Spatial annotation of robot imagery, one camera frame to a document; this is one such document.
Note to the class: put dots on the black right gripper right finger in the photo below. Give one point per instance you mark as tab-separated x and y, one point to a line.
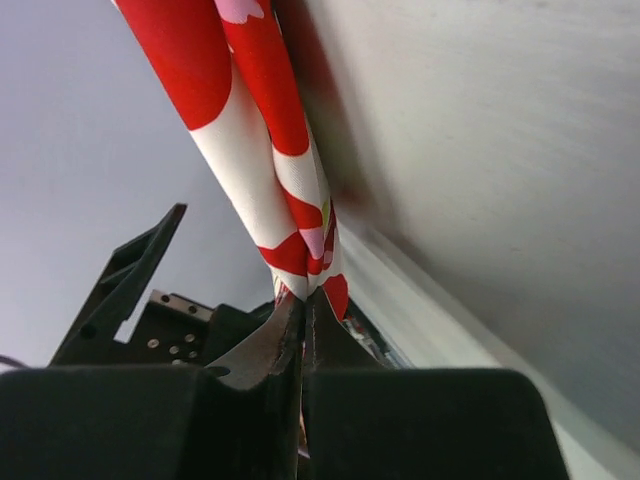
366	421

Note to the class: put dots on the white red floral skirt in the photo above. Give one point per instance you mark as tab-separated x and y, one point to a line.
226	70

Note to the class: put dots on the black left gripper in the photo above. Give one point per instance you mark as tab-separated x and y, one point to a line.
120	325

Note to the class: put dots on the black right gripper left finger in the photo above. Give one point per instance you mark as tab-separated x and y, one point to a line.
236	418

